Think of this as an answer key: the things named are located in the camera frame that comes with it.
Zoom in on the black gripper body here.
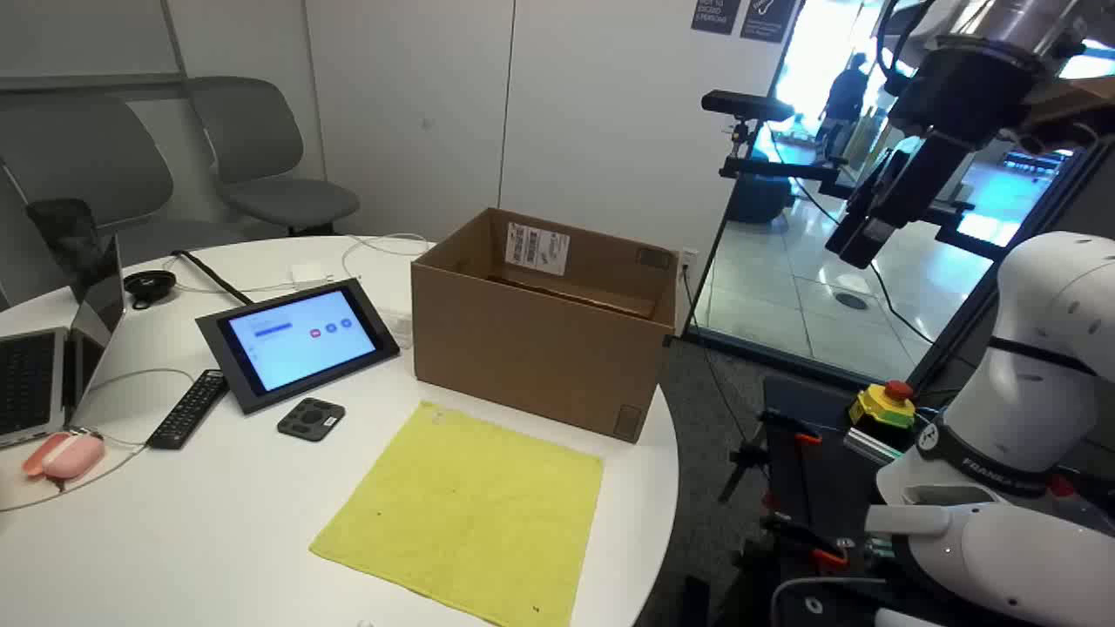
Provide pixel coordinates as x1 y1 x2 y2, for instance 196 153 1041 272
825 139 965 269

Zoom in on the yellow towel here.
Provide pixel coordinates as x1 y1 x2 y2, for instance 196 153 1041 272
312 401 603 627

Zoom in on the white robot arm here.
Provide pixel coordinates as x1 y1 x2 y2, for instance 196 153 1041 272
830 0 1115 627

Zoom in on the brown cardboard box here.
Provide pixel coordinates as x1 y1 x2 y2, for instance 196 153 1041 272
412 208 680 442

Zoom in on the red yellow emergency stop button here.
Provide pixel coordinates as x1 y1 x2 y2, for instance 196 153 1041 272
852 381 916 427

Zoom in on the black tablet with lit screen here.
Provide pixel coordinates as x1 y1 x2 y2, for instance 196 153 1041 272
198 280 397 413

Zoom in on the small black square device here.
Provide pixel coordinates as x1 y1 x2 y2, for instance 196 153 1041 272
278 397 347 442

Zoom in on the grey chair right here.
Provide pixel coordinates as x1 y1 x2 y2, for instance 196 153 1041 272
189 76 361 235

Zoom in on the grey chair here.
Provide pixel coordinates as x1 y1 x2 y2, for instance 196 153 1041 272
189 76 361 235
0 95 244 308

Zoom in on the black remote control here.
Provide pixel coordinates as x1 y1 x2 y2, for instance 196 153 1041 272
146 368 228 448

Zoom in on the black round puck device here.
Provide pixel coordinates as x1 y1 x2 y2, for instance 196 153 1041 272
127 272 179 309

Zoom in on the grey chair left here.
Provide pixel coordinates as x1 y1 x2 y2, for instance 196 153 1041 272
0 95 244 308

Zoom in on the silver laptop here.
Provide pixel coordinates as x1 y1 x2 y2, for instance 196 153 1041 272
0 243 127 446

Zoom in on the pink computer mouse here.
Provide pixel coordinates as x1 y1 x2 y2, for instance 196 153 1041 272
20 433 106 482

